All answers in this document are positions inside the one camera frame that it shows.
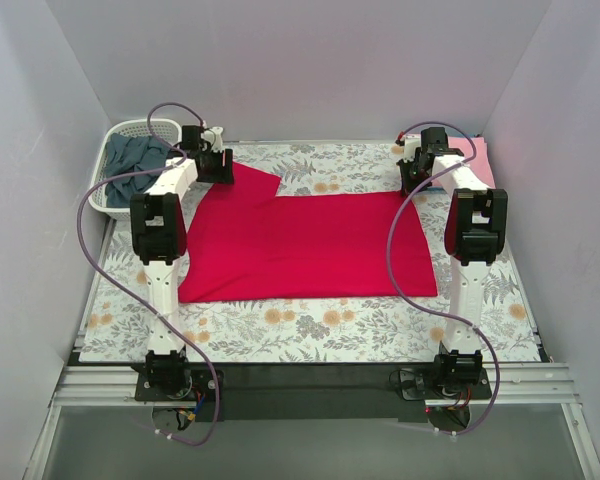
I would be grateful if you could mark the floral patterned table mat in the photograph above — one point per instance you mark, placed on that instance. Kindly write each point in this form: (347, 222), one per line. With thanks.
(284, 330)

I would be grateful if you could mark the aluminium frame rail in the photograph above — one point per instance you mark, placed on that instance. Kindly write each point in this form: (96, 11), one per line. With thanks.
(521, 383)

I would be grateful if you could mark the folded pink t shirt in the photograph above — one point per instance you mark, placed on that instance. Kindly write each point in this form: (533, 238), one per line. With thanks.
(480, 164)

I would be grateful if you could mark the dark blue-grey t shirt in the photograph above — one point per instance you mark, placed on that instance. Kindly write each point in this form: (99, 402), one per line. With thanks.
(131, 155)

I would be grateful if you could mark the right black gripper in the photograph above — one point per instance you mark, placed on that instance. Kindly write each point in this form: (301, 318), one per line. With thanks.
(412, 173)

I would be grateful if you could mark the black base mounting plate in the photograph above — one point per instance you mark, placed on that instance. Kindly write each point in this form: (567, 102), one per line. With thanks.
(307, 391)

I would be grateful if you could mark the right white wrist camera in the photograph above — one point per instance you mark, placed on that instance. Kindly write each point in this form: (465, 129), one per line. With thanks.
(405, 146)

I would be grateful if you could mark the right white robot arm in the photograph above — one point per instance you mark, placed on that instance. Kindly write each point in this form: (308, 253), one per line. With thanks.
(474, 237)

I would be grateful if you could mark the red t shirt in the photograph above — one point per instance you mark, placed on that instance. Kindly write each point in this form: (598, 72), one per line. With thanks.
(247, 242)

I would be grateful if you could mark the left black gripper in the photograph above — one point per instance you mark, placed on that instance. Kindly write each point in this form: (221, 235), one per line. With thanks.
(216, 168)

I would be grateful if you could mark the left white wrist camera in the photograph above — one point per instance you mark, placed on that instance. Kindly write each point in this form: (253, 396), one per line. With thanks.
(212, 139)

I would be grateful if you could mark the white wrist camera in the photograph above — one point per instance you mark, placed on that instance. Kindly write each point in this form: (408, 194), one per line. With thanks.
(212, 139)
(405, 146)

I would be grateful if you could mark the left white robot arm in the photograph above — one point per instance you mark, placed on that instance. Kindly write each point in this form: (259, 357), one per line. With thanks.
(159, 240)

